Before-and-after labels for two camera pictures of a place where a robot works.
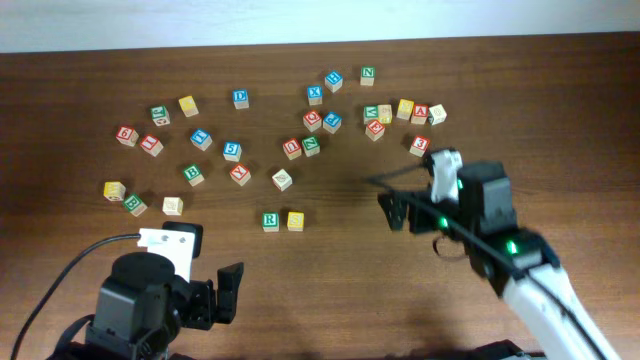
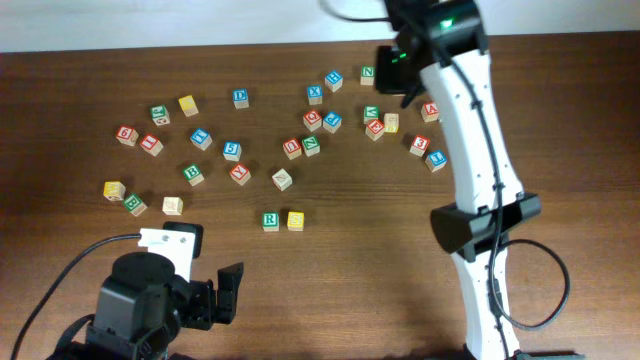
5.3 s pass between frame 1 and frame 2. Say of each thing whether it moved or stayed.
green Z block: stayed
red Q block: stayed
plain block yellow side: moved
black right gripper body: moved
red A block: moved
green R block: stayed
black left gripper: stayed
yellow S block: stayed
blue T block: stayed
